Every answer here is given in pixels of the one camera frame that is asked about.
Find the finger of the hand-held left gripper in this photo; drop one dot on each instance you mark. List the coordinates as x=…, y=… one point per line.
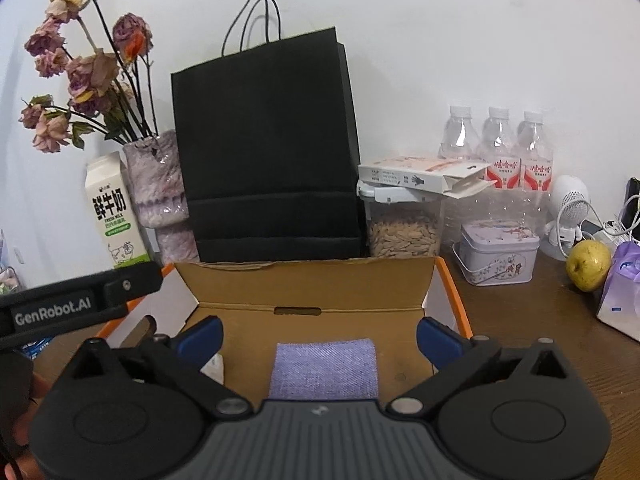
x=132, y=282

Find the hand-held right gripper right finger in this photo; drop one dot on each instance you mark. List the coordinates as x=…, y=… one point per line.
x=437, y=342

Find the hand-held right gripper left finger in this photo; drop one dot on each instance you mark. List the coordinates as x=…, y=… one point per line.
x=205, y=337

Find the orange cardboard box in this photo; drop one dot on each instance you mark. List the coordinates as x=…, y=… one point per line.
x=310, y=285

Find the person's left hand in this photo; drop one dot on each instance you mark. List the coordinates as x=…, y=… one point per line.
x=40, y=385

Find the small white item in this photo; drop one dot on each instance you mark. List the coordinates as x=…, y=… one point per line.
x=216, y=367

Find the pile of small colourful items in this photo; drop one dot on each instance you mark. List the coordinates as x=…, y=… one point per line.
x=7, y=280

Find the white milk carton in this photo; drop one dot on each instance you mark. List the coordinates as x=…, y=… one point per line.
x=112, y=210

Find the fuzzy pink vase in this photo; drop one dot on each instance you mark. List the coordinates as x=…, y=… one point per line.
x=155, y=185

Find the white printed tin box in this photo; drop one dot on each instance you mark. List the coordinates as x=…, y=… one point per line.
x=500, y=255

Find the clear seed container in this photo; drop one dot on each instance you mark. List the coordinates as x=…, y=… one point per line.
x=405, y=235

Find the purple woven cloth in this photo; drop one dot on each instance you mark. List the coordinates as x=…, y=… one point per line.
x=322, y=370

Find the yellow apple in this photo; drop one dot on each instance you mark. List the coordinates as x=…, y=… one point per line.
x=589, y=265

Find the white paper box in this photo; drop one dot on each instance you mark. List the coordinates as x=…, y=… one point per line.
x=415, y=170

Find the black paper bag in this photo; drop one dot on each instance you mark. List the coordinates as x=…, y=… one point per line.
x=265, y=150

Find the purple tissue pack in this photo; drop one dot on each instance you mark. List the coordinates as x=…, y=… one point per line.
x=622, y=290

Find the dried pink flower bouquet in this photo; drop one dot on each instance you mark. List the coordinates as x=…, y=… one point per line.
x=90, y=72

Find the black device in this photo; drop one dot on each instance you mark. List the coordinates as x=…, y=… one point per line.
x=633, y=195

